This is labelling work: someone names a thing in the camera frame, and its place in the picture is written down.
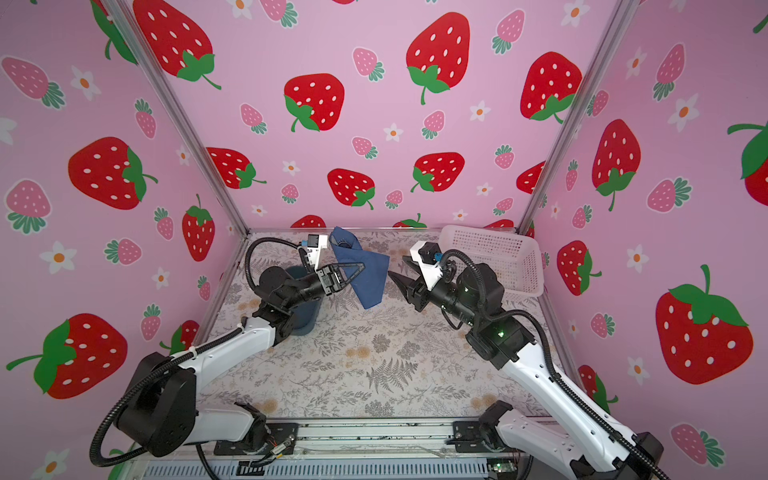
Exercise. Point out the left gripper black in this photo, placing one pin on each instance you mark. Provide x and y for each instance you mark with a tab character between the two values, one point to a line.
330	282

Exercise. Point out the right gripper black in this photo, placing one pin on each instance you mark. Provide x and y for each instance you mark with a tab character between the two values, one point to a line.
413	291

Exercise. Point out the blue paper napkin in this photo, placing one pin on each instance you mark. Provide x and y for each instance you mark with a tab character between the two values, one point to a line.
369	283

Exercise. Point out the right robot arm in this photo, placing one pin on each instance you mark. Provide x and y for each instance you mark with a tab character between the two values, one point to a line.
540	372

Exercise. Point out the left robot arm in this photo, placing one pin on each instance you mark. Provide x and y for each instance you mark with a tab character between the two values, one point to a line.
161	410

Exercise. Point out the dark teal plastic bin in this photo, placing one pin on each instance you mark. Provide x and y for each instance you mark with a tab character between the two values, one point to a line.
306	313

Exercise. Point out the white plastic basket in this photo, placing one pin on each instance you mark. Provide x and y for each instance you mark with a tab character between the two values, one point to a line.
516	259

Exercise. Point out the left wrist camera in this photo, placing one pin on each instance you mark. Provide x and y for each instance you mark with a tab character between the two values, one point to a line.
310	250

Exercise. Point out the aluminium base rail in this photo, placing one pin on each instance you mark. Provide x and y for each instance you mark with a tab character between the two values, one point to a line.
395	448

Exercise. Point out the aluminium corner post right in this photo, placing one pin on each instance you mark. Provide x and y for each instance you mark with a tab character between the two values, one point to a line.
619	22

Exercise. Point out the aluminium corner post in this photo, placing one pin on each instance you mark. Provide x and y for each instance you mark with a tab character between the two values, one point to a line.
619	22
122	15

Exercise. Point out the aluminium corner post left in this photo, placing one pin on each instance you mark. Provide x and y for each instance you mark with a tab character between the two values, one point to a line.
122	15

